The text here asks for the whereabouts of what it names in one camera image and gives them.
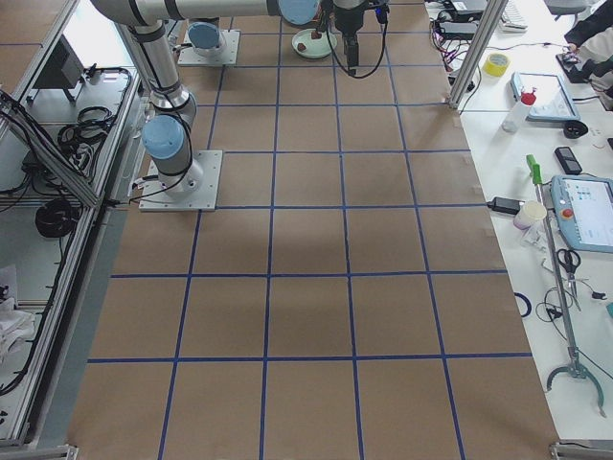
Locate black smartphone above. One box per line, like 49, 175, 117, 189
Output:
555, 147, 582, 175

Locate aluminium frame post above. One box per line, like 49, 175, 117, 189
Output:
447, 0, 508, 108

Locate light green plate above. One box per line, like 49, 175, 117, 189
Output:
291, 29, 337, 59

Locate blue teach pendant near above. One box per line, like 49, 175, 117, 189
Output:
550, 175, 612, 253

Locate yellow tape roll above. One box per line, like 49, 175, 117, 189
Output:
483, 53, 511, 78

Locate blue teach pendant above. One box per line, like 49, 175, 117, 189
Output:
510, 72, 580, 122
550, 175, 612, 253

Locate black handled scissors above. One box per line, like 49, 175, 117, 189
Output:
556, 248, 581, 311

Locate white paper cup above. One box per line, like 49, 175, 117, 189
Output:
513, 200, 547, 230

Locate blue teach pendant far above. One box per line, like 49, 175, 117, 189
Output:
510, 72, 580, 122

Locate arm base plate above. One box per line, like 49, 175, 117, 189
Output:
178, 23, 240, 67
138, 150, 223, 212

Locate long metal grabber tool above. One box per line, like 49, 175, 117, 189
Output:
525, 153, 609, 419

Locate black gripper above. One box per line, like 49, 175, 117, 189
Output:
332, 0, 389, 76

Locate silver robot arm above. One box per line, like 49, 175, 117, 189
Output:
93, 1, 319, 201
186, 1, 390, 80

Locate red cap squeeze bottle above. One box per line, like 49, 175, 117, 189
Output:
501, 89, 536, 133

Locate black power adapter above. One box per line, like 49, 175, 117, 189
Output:
487, 196, 524, 216

